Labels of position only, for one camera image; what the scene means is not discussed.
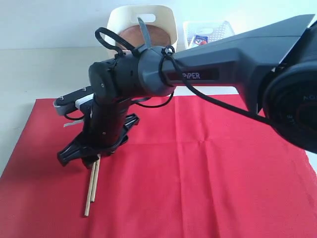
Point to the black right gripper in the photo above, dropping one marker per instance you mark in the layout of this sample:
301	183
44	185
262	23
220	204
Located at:
108	123

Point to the short wooden chopstick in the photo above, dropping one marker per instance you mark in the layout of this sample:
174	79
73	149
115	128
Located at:
95	178

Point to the long wooden chopstick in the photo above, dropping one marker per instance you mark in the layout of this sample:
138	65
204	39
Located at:
89	193

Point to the red cloth mat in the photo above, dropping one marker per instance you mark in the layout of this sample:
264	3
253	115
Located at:
188	170

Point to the brown wooden plate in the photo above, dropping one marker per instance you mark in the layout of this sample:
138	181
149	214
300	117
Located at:
134	36

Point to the steel table knife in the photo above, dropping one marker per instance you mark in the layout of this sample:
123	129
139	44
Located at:
145	33

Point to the blue white milk carton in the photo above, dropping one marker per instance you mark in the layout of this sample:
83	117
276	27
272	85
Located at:
197	39

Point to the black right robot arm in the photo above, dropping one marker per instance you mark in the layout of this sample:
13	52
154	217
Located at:
268	74

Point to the cream plastic bin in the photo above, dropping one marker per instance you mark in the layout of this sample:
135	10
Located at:
160	16

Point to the white lattice plastic basket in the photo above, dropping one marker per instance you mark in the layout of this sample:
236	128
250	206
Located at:
214	30

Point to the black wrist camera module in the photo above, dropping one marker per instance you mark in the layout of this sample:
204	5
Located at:
71	102

